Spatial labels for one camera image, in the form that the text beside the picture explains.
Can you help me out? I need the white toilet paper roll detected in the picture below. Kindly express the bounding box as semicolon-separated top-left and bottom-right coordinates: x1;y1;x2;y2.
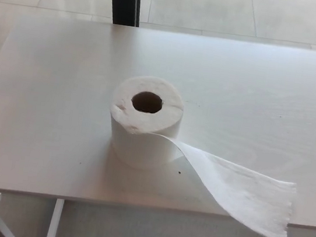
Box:
95;70;310;237

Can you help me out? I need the white metal table leg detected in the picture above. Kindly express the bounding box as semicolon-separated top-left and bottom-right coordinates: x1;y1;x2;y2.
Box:
45;197;65;237

